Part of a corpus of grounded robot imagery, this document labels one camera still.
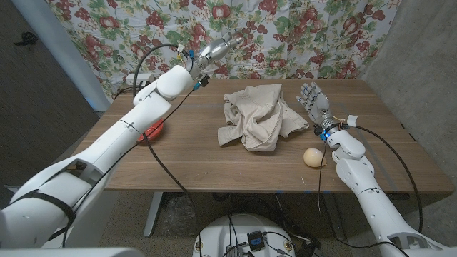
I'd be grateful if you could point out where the white power strip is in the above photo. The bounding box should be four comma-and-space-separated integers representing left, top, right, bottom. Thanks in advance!
124, 73, 155, 86

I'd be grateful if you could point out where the white table leg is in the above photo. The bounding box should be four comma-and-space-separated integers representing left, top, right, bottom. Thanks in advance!
143, 191, 164, 238

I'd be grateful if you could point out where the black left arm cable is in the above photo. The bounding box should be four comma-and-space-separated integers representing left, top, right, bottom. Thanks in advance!
46, 43, 203, 257

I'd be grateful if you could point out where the beige jacket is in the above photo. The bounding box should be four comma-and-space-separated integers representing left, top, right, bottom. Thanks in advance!
216, 84, 310, 153

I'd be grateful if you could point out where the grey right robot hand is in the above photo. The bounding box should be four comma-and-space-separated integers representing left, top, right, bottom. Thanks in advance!
295, 81, 343, 135

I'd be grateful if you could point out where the floral fruit print backdrop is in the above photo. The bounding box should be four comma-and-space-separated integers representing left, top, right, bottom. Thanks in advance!
45, 0, 403, 103

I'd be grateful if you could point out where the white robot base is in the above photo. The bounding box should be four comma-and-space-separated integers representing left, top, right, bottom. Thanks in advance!
192, 213, 296, 257

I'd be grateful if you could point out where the red bowl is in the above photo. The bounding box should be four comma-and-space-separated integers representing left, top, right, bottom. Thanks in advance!
137, 118, 165, 143

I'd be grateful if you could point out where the black power cord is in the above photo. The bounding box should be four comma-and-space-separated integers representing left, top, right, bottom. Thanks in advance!
112, 86, 136, 101

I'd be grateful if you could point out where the pale grey column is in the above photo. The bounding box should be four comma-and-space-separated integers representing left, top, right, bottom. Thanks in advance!
10, 0, 111, 112

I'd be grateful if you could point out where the black wall hook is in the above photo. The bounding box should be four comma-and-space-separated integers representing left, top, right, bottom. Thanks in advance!
14, 31, 39, 46

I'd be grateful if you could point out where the clear plastic bag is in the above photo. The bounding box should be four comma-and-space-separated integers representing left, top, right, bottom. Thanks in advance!
162, 194, 199, 233

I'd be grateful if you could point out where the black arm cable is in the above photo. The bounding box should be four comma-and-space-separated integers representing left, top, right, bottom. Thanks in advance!
46, 43, 203, 257
316, 123, 424, 257

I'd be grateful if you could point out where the cream egg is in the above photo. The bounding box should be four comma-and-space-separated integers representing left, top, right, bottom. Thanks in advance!
303, 148, 327, 168

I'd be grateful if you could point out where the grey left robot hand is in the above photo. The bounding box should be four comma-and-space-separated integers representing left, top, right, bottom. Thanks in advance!
185, 31, 247, 78

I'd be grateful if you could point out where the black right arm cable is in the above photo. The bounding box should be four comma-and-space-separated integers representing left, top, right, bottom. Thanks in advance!
316, 123, 424, 257

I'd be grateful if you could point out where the white robot torso edge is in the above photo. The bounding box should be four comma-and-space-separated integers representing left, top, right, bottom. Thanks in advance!
0, 248, 144, 257

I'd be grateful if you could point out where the black box with blue label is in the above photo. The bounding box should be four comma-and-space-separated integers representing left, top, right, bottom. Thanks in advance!
247, 230, 266, 251

